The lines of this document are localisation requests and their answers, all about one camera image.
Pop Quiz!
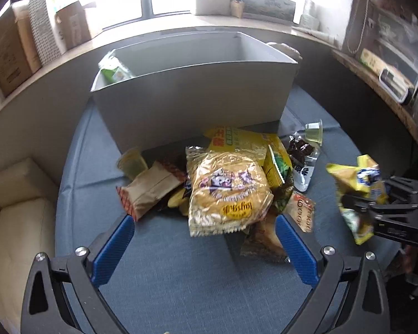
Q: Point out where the black yellow chip bag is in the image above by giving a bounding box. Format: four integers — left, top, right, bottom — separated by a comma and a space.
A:
263, 145, 294, 213

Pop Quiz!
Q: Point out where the orange rice cracker packet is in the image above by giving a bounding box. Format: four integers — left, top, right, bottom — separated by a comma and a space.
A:
240, 191, 315, 263

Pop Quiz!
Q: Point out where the green snack packet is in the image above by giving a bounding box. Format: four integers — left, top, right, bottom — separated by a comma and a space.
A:
98, 50, 135, 84

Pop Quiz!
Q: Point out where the brown meat vacuum pouch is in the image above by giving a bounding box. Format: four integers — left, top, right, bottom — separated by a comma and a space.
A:
287, 132, 320, 192

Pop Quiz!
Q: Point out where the white digital clock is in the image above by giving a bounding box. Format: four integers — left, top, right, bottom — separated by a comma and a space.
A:
379, 67, 409, 103

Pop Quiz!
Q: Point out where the cream leather sofa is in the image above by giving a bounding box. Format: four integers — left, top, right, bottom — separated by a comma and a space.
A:
0, 158, 59, 333

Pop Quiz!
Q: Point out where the white plastic bottle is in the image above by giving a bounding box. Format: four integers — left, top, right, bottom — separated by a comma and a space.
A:
299, 0, 320, 31

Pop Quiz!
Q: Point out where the yellow round cracker bag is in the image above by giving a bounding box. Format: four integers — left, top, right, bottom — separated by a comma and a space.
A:
186, 146, 273, 237

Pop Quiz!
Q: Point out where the green jelly cup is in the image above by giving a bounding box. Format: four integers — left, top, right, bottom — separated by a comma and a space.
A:
304, 119, 323, 146

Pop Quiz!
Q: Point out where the brown paper snack bag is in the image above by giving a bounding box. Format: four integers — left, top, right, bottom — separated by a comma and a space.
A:
116, 161, 187, 222

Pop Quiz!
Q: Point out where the small wicker basket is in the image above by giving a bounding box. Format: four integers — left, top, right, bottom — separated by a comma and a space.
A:
230, 0, 244, 19

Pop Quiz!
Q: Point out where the yellow blue chip bag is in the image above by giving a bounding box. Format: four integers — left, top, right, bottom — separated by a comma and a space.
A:
326, 154, 388, 245

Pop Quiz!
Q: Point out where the beige tea box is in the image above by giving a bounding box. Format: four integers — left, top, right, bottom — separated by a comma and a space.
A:
359, 48, 415, 87

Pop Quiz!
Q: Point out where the printed landscape carton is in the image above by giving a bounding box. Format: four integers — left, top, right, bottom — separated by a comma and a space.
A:
236, 0, 296, 22

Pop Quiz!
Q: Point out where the white cardboard storage box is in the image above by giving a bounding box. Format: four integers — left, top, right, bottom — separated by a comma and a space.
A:
91, 31, 298, 152

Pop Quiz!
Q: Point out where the small open cardboard box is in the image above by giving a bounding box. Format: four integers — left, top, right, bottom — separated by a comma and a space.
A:
55, 1, 102, 51

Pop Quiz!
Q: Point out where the tall brown cardboard box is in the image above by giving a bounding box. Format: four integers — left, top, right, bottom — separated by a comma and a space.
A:
0, 0, 41, 97

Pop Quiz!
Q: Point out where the wooden side shelf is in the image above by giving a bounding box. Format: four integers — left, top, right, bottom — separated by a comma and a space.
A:
331, 49, 418, 144

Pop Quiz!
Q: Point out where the tissue box with bag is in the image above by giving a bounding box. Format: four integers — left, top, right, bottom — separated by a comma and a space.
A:
267, 41, 303, 63

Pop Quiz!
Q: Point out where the dotted white paper bag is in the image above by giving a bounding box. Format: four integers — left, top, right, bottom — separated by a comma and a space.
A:
28, 0, 67, 67

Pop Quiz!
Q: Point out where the clear plastic drawer unit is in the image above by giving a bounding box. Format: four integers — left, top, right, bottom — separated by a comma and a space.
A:
368, 0, 418, 87

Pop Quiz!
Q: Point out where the large yellow snack bag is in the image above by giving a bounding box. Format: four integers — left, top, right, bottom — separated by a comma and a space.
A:
204, 126, 293, 169

